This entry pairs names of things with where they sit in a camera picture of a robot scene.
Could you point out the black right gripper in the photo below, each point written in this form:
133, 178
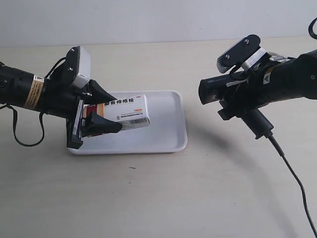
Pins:
238, 99

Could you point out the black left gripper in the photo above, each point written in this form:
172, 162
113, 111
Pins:
67, 100

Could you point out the black handheld barcode scanner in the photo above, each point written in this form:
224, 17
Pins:
211, 89

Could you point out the white red medicine box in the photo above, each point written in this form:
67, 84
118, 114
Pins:
131, 112

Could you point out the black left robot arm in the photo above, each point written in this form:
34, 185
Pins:
22, 89

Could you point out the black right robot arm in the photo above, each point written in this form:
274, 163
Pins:
287, 78

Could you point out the white plastic tray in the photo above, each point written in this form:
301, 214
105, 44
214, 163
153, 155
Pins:
166, 133

